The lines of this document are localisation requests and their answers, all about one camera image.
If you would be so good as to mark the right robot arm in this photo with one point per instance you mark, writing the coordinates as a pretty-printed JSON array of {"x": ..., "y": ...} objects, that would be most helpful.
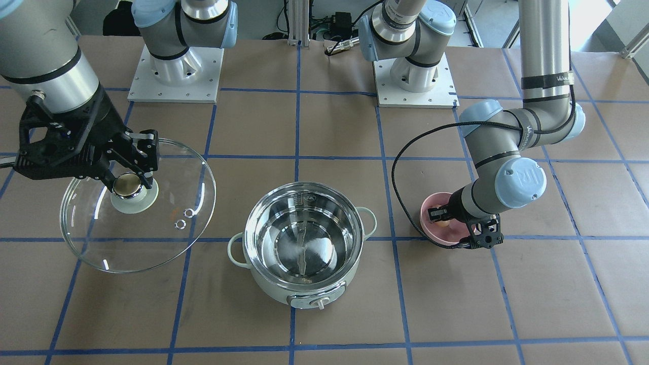
[{"x": 40, "y": 53}]

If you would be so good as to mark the white electric cooking pot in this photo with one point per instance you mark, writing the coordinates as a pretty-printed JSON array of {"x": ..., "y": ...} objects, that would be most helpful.
[{"x": 302, "y": 243}]

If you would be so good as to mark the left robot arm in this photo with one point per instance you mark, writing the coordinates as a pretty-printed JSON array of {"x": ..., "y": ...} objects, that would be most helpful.
[{"x": 494, "y": 136}]

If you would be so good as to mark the brown egg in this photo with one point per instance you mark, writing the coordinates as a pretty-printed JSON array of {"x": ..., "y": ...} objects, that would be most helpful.
[{"x": 443, "y": 221}]

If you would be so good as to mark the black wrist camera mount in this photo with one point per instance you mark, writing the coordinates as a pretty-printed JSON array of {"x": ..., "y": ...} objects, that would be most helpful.
[{"x": 482, "y": 232}]

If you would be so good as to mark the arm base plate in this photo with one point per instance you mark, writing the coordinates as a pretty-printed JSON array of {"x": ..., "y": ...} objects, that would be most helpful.
[
  {"x": 194, "y": 77},
  {"x": 401, "y": 84}
]

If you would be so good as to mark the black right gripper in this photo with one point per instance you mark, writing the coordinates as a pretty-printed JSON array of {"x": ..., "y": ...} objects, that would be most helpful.
[{"x": 103, "y": 124}]

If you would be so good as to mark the pink bowl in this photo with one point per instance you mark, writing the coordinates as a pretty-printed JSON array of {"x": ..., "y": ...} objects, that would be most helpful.
[{"x": 446, "y": 237}]

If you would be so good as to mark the glass pot lid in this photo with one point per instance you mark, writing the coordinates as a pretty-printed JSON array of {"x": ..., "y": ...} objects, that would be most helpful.
[{"x": 136, "y": 229}]

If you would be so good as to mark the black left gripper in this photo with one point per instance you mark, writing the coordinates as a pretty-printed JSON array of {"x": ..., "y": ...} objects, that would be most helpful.
[{"x": 455, "y": 203}]

